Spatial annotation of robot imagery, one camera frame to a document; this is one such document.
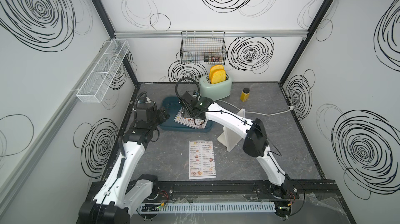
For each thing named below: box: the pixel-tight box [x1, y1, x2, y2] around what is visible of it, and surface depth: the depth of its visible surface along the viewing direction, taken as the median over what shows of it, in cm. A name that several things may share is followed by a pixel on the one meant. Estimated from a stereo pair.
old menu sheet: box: [189, 140, 217, 180], surface depth 85 cm
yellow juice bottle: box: [240, 87, 250, 103], surface depth 107 cm
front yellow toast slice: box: [210, 69, 227, 85], surface depth 100 cm
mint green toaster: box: [198, 73, 233, 102], surface depth 102 cm
